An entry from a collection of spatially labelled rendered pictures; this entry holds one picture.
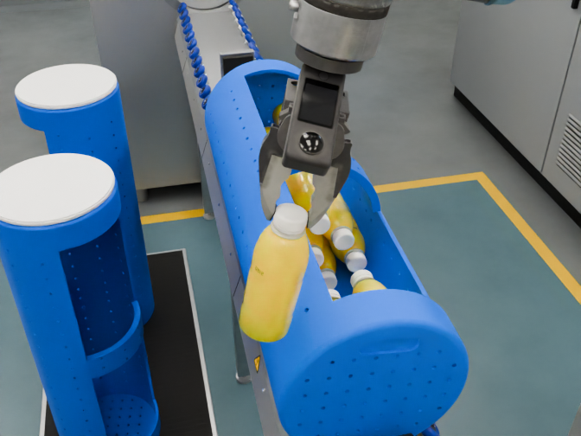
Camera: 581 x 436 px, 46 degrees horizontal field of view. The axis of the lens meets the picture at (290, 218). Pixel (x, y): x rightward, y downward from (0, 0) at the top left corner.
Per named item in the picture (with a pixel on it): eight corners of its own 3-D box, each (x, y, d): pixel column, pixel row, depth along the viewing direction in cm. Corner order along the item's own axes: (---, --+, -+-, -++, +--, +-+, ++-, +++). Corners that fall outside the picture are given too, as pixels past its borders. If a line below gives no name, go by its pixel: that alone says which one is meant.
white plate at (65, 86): (81, 55, 207) (82, 59, 208) (-4, 84, 191) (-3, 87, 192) (136, 82, 192) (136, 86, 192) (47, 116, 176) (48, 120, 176)
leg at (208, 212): (214, 212, 318) (205, 89, 281) (216, 219, 314) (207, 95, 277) (202, 214, 317) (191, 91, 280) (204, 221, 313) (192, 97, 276)
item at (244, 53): (254, 96, 209) (252, 48, 200) (257, 102, 206) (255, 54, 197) (222, 99, 208) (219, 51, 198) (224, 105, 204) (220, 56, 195)
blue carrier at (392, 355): (311, 162, 177) (326, 58, 160) (445, 445, 108) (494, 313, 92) (202, 164, 170) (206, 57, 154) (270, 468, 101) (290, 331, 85)
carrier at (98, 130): (124, 273, 260) (58, 311, 244) (83, 58, 208) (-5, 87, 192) (170, 310, 244) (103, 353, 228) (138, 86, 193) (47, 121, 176)
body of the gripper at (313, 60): (338, 137, 80) (365, 39, 74) (339, 172, 73) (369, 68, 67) (275, 123, 80) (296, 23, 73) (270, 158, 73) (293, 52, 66)
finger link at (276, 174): (272, 199, 84) (302, 137, 79) (270, 226, 79) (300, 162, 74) (249, 190, 83) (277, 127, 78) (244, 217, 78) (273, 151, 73)
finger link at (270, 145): (287, 185, 78) (316, 122, 73) (286, 194, 76) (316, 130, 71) (248, 171, 77) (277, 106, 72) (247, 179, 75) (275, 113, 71)
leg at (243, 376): (251, 370, 241) (243, 230, 204) (253, 382, 237) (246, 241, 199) (234, 373, 240) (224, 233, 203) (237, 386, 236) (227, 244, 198)
